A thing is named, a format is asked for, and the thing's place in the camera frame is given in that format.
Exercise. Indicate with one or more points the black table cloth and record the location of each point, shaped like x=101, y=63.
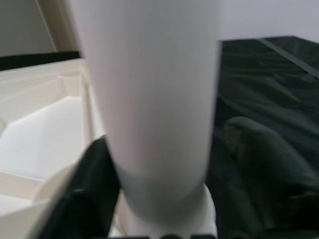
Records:
x=261, y=74

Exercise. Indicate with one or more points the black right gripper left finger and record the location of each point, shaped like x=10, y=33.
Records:
x=82, y=199

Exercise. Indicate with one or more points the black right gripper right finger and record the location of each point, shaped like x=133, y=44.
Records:
x=274, y=179

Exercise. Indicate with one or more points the white plastic table leg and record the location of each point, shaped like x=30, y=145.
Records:
x=154, y=99

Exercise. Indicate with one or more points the white plastic table top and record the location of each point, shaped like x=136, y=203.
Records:
x=37, y=124

